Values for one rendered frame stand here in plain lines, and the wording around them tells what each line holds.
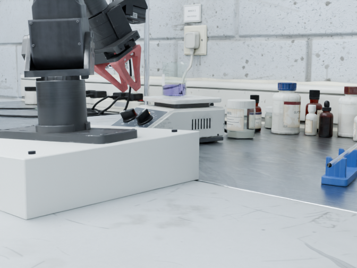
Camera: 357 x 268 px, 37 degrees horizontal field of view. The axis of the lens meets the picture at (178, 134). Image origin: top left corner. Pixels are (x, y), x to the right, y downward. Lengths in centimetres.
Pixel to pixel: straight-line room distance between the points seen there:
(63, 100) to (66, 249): 26
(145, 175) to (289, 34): 85
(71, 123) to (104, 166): 10
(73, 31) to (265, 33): 84
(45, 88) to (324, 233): 37
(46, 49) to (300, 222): 38
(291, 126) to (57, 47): 66
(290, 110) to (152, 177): 60
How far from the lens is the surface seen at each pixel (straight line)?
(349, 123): 121
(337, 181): 73
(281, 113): 122
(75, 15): 70
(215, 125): 107
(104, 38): 95
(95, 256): 46
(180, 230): 52
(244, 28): 151
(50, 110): 69
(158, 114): 102
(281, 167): 84
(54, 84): 68
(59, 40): 70
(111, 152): 62
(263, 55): 147
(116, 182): 63
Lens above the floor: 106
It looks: 8 degrees down
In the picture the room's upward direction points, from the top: 1 degrees clockwise
